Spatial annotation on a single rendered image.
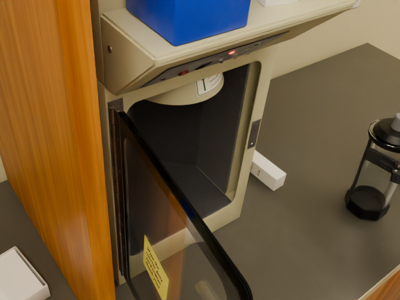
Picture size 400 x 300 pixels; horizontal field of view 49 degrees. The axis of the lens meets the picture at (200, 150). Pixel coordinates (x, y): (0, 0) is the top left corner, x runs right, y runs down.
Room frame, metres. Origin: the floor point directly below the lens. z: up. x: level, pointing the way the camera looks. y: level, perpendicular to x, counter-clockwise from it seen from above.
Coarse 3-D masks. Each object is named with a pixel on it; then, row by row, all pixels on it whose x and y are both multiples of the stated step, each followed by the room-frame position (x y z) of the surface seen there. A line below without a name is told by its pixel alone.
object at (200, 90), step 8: (200, 80) 0.59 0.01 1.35; (208, 80) 0.60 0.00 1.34; (216, 80) 0.62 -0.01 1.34; (176, 88) 0.57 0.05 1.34; (184, 88) 0.58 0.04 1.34; (192, 88) 0.58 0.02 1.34; (200, 88) 0.59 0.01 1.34; (208, 88) 0.60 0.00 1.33; (216, 88) 0.61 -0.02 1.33; (152, 96) 0.57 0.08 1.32; (160, 96) 0.57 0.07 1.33; (168, 96) 0.57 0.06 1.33; (176, 96) 0.57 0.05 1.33; (184, 96) 0.57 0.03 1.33; (192, 96) 0.58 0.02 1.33; (200, 96) 0.58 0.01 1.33; (208, 96) 0.59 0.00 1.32; (168, 104) 0.56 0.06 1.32; (176, 104) 0.56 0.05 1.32; (184, 104) 0.57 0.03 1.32
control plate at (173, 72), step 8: (264, 40) 0.52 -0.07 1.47; (272, 40) 0.55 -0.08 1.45; (240, 48) 0.49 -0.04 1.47; (248, 48) 0.52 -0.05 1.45; (256, 48) 0.56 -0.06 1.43; (208, 56) 0.44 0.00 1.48; (216, 56) 0.47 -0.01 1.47; (224, 56) 0.50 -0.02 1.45; (184, 64) 0.42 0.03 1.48; (192, 64) 0.45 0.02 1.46; (200, 64) 0.48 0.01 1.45; (168, 72) 0.43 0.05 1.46; (176, 72) 0.45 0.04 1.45; (152, 80) 0.43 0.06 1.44; (160, 80) 0.46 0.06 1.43
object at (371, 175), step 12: (372, 132) 0.75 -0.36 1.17; (372, 144) 0.74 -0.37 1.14; (384, 144) 0.71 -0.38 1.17; (396, 156) 0.71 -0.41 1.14; (372, 168) 0.72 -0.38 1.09; (360, 180) 0.73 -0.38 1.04; (372, 180) 0.71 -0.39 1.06; (384, 180) 0.70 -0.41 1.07; (360, 192) 0.72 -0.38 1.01; (372, 192) 0.71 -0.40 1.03; (384, 192) 0.70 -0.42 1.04; (360, 204) 0.71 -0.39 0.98; (372, 204) 0.70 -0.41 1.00; (384, 204) 0.71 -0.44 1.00
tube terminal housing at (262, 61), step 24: (96, 0) 0.46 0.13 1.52; (120, 0) 0.47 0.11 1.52; (96, 24) 0.46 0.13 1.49; (96, 48) 0.47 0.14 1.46; (264, 48) 0.65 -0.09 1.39; (96, 72) 0.47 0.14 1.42; (192, 72) 0.55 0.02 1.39; (216, 72) 0.58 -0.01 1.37; (264, 72) 0.65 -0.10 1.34; (120, 96) 0.47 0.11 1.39; (144, 96) 0.49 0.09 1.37; (264, 96) 0.66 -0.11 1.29; (240, 120) 0.67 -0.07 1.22; (240, 144) 0.68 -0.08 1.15; (240, 168) 0.65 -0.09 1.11; (240, 192) 0.66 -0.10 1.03; (216, 216) 0.61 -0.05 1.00
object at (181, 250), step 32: (128, 128) 0.41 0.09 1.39; (128, 160) 0.41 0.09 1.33; (128, 192) 0.41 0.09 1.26; (160, 192) 0.33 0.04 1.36; (128, 224) 0.42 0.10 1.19; (160, 224) 0.33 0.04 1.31; (192, 224) 0.27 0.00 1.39; (128, 256) 0.42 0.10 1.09; (160, 256) 0.33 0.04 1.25; (192, 256) 0.27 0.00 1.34; (192, 288) 0.26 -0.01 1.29; (224, 288) 0.22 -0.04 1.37
